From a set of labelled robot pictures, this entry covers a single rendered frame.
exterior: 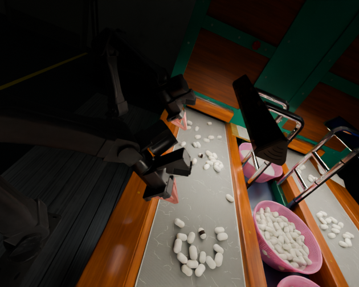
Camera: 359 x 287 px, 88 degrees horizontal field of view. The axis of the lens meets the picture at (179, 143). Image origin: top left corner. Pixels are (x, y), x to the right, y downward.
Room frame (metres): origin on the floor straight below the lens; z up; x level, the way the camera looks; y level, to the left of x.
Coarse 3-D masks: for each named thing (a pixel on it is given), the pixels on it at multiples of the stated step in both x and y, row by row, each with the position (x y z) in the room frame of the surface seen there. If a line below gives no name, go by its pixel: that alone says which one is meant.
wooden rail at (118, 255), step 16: (176, 128) 0.86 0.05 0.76; (128, 192) 0.36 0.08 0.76; (128, 208) 0.31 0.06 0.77; (144, 208) 0.34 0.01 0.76; (112, 224) 0.25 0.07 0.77; (128, 224) 0.27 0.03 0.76; (144, 224) 0.29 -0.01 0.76; (112, 240) 0.22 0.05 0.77; (128, 240) 0.23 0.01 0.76; (144, 240) 0.26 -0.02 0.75; (96, 256) 0.17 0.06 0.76; (112, 256) 0.19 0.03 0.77; (128, 256) 0.20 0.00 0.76; (96, 272) 0.15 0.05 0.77; (112, 272) 0.16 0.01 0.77; (128, 272) 0.17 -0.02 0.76
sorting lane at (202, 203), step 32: (192, 128) 0.97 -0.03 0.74; (224, 128) 1.15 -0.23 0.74; (224, 160) 0.80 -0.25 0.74; (192, 192) 0.50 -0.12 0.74; (224, 192) 0.58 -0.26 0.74; (160, 224) 0.33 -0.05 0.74; (192, 224) 0.37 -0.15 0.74; (224, 224) 0.43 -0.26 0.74; (160, 256) 0.24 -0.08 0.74; (224, 256) 0.32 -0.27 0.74
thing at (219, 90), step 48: (240, 0) 1.20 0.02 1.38; (288, 0) 1.22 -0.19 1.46; (336, 0) 1.24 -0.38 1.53; (192, 48) 1.17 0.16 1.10; (240, 48) 1.21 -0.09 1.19; (288, 48) 1.22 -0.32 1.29; (336, 48) 1.24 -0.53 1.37; (288, 96) 1.25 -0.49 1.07; (336, 96) 1.28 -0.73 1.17; (336, 144) 1.31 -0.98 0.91
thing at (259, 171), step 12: (264, 96) 0.80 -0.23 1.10; (276, 96) 0.81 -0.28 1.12; (276, 108) 0.65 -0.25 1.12; (288, 108) 0.81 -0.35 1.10; (276, 120) 0.81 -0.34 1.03; (300, 120) 0.66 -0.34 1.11; (288, 144) 0.66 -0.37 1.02; (252, 156) 0.78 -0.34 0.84; (264, 168) 0.66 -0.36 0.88; (252, 180) 0.66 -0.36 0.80
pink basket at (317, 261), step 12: (264, 204) 0.60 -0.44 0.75; (276, 204) 0.62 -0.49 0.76; (252, 216) 0.53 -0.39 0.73; (288, 216) 0.60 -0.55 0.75; (300, 228) 0.57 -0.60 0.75; (264, 240) 0.41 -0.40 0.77; (312, 252) 0.48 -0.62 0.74; (276, 264) 0.39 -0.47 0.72; (288, 264) 0.37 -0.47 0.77; (312, 264) 0.43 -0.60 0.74
